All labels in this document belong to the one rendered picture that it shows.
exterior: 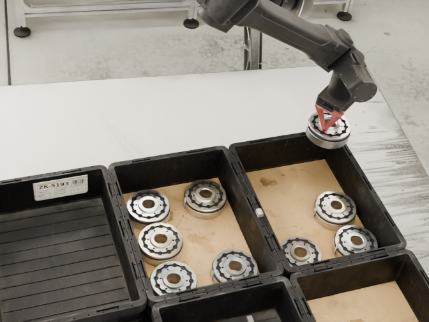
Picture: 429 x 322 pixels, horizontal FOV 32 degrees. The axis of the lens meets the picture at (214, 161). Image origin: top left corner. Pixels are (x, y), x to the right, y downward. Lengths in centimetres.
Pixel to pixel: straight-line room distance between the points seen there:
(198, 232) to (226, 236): 7
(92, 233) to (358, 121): 96
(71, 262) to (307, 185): 63
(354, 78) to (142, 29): 227
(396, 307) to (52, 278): 76
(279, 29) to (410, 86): 234
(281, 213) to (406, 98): 189
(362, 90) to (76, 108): 96
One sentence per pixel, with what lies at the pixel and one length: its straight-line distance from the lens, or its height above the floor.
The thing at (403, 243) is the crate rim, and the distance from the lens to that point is 172.
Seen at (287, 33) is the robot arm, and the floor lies 138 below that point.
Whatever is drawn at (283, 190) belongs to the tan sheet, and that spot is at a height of 83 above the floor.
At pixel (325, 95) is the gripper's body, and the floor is 113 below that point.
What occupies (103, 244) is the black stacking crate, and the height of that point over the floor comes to 83.
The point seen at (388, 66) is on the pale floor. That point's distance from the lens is 379.
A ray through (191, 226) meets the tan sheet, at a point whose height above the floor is 83.
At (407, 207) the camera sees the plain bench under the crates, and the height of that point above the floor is 70.
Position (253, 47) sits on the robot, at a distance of 256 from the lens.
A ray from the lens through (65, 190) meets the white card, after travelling 177.
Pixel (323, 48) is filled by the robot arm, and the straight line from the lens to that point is 155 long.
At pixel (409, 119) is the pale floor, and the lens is 351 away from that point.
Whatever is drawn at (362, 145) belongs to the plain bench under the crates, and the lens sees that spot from 225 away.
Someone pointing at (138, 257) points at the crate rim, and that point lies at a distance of 158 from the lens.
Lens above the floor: 220
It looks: 45 degrees down
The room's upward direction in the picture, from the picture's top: 8 degrees clockwise
